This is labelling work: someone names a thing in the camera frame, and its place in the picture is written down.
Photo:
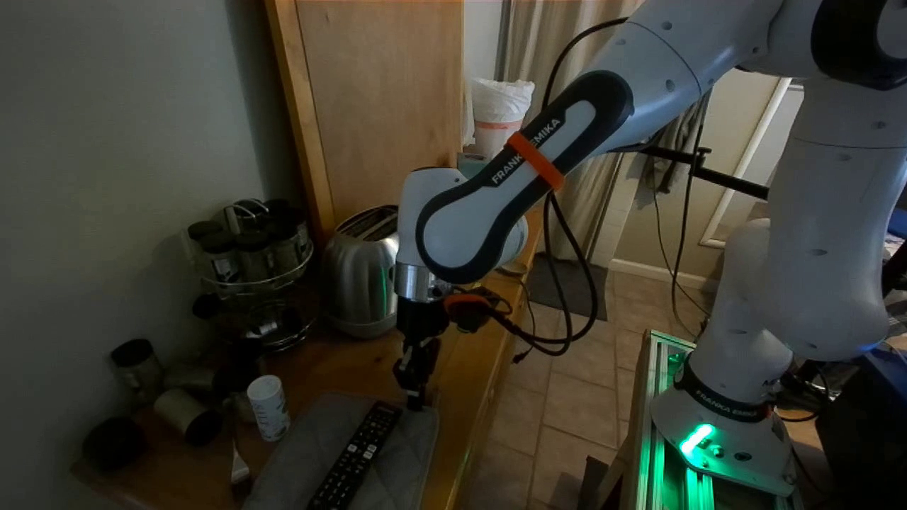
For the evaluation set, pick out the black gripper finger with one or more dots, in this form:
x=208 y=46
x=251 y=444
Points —
x=407 y=383
x=424 y=364

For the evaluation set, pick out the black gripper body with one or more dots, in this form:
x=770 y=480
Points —
x=419 y=311

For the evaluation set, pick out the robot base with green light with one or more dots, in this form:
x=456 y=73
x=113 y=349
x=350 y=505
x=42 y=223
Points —
x=683 y=457

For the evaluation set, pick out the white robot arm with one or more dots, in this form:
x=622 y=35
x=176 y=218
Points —
x=796 y=284

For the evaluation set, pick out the silver toaster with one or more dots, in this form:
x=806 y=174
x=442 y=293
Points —
x=357 y=273

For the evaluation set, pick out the black remote control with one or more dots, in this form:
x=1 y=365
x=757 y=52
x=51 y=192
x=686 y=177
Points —
x=357 y=453

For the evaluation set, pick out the white pill bottle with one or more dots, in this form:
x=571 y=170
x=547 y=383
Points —
x=266 y=406

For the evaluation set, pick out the dark floor mat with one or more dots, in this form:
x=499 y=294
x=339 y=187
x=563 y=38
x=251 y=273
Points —
x=568 y=284

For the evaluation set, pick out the white bag on counter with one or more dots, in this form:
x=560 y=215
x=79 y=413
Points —
x=497 y=110

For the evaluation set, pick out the wooden dresser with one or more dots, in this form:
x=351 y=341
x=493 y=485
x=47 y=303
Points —
x=472 y=376

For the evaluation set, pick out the large plywood board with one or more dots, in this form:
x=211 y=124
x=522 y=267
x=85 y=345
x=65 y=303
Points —
x=371 y=92

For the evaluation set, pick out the dark tin can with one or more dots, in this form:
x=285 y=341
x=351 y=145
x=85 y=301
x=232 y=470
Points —
x=139 y=369

